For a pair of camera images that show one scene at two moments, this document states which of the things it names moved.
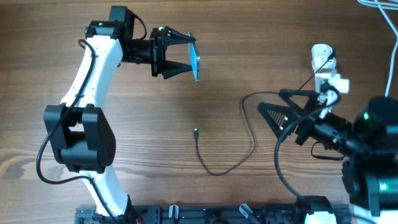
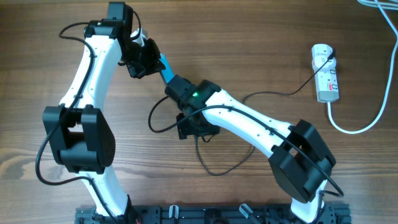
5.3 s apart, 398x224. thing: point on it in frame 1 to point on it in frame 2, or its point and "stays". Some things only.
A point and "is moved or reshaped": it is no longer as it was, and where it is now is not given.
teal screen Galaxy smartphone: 195,60 is moved or reshaped
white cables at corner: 387,4 stays
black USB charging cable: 247,157 stays
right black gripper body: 308,126 to 187,127
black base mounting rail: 213,214 stays
